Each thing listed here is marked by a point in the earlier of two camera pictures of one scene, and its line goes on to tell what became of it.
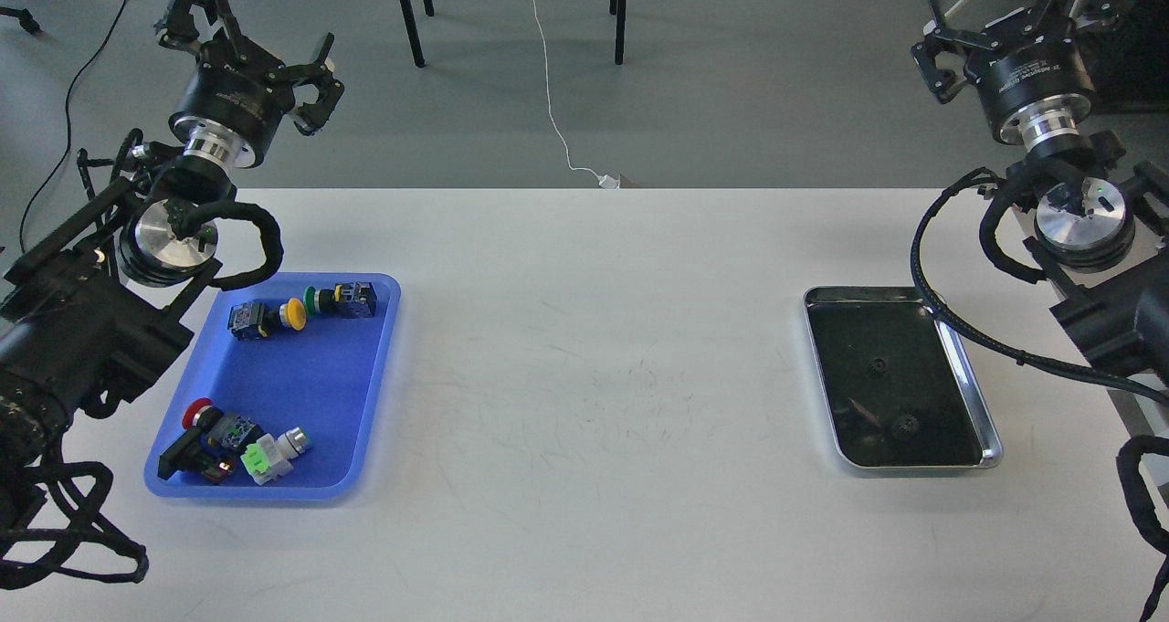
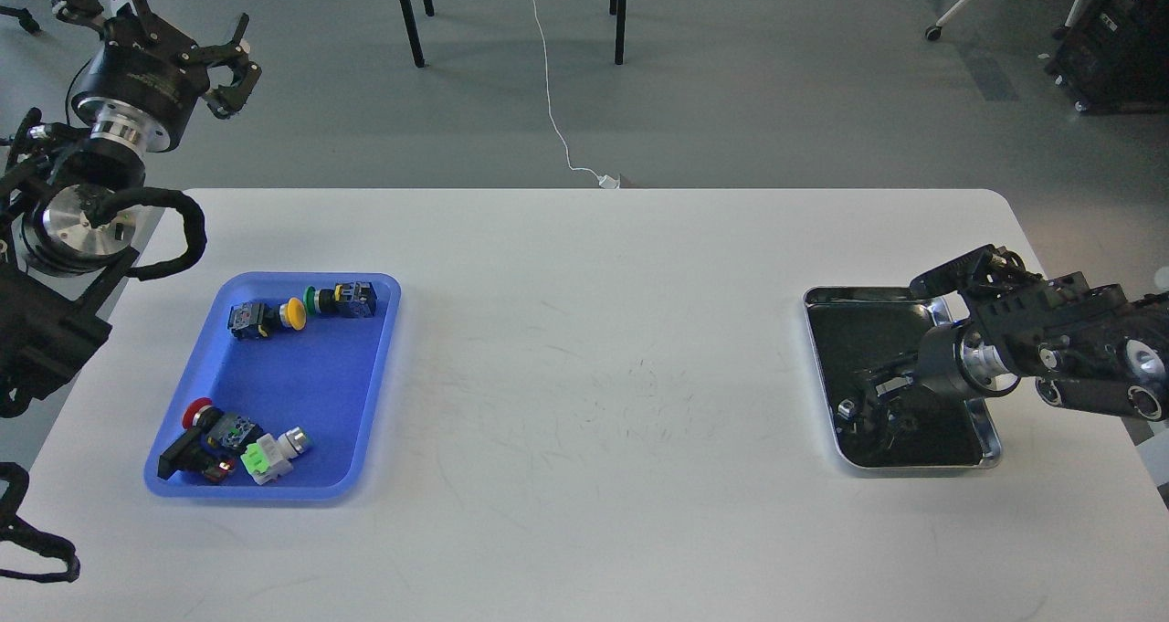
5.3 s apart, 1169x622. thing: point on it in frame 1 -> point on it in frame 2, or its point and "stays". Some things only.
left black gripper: x=237 y=94 -> x=145 y=83
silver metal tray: x=897 y=389 stays
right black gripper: x=1028 y=75 -> x=939 y=370
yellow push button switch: x=255 y=319 stays
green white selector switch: x=267 y=458 stays
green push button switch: x=355 y=300 stays
